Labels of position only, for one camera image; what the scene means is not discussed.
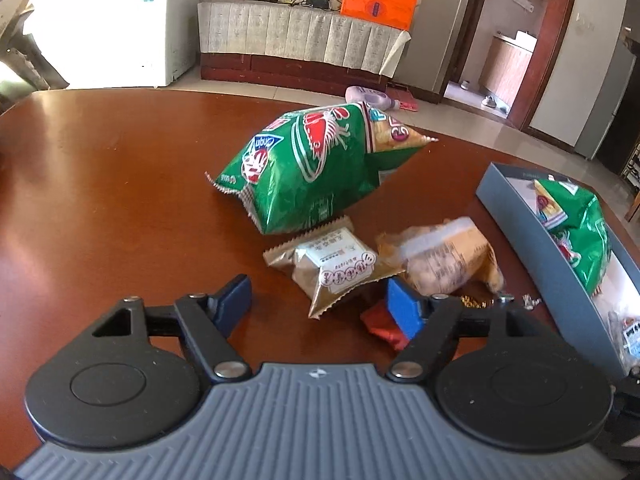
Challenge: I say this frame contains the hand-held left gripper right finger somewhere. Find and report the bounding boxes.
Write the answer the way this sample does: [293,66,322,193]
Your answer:
[386,276,548,386]

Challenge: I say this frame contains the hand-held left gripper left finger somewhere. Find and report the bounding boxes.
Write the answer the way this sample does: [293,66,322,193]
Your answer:
[92,274,253,381]

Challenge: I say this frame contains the small red packet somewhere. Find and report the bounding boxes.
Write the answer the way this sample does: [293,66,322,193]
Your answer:
[361,300,416,352]

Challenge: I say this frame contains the orange peanut packet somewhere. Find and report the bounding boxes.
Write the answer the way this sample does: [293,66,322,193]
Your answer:
[376,217,506,297]

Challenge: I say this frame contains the grey cardboard box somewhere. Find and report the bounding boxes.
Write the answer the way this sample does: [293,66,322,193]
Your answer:
[475,162,640,381]

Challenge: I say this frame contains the beige pastry packet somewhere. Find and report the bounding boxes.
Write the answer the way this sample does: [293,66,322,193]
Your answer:
[263,215,406,319]

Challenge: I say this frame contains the large green chip bag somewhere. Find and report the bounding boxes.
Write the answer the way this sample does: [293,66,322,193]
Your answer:
[204,101,439,236]

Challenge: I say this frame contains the small green chip bag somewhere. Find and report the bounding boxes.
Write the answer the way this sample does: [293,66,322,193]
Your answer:
[534,178,613,295]

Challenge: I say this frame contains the pink floor mat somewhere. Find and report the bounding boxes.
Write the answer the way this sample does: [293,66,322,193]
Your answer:
[385,84,421,112]

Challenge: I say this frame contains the purple detergent bottle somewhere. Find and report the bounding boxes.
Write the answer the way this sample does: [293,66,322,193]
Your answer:
[345,86,403,111]

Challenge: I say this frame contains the white blue snack packet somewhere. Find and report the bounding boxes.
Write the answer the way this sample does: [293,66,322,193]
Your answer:
[607,310,640,376]

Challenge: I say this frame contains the dark wooden television cabinet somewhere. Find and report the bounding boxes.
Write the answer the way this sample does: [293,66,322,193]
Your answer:
[201,51,396,92]

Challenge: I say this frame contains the wooden kitchen cabinet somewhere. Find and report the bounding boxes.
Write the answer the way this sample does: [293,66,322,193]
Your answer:
[480,34,538,108]

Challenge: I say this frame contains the pale patterned cabinet cloth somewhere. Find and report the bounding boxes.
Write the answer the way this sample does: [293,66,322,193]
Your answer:
[197,1,412,77]

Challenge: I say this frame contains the silver refrigerator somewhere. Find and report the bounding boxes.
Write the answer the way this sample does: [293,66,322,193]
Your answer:
[575,40,637,161]

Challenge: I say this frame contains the white chest freezer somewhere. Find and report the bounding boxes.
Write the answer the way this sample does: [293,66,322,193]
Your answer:
[30,0,203,90]

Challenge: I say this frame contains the pale leaning boards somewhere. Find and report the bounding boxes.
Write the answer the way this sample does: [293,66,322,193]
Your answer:
[0,0,71,111]

